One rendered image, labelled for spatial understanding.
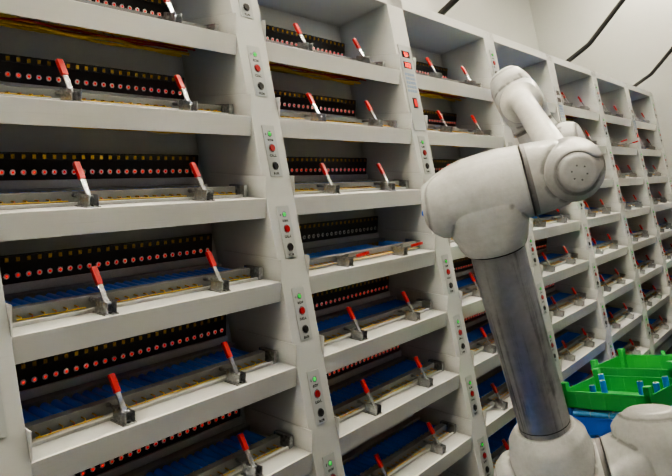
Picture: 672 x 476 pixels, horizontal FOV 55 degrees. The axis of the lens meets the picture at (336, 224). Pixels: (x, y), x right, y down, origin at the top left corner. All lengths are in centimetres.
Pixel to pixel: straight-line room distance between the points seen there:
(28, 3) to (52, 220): 38
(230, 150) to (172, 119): 24
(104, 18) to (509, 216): 84
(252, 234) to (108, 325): 46
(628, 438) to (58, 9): 131
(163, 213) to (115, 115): 20
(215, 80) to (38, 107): 53
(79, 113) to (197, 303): 42
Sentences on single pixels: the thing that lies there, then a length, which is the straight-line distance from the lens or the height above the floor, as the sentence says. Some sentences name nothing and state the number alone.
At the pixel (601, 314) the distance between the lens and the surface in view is 338.
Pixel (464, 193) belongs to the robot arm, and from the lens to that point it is 116.
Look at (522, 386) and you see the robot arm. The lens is 131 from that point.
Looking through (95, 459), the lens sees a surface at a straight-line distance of 121.
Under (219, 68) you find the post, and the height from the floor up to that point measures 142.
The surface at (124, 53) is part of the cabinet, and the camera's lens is 162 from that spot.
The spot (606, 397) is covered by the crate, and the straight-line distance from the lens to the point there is 221.
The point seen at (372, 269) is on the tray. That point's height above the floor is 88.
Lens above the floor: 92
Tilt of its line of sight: 3 degrees up
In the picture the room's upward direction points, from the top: 11 degrees counter-clockwise
